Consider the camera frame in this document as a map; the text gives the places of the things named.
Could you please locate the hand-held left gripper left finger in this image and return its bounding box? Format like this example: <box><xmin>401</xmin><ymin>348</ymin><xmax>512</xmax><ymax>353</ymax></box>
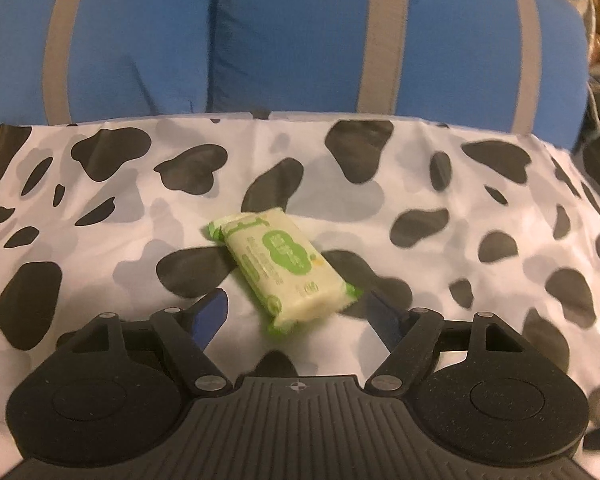
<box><xmin>55</xmin><ymin>290</ymin><xmax>233</xmax><ymax>396</ymax></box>

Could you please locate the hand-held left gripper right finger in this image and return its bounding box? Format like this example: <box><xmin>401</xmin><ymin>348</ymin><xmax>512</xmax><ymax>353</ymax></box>
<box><xmin>364</xmin><ymin>290</ymin><xmax>531</xmax><ymax>393</ymax></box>

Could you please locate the green tissue packet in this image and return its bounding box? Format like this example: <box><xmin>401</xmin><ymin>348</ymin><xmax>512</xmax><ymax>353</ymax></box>
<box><xmin>207</xmin><ymin>211</ymin><xmax>362</xmax><ymax>335</ymax></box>

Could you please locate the cow print blanket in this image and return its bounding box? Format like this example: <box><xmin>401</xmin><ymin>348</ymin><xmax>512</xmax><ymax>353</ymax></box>
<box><xmin>0</xmin><ymin>110</ymin><xmax>600</xmax><ymax>451</ymax></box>

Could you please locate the blue grey striped pillow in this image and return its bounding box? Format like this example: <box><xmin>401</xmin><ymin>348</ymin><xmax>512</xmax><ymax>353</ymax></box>
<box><xmin>0</xmin><ymin>0</ymin><xmax>588</xmax><ymax>151</ymax></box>

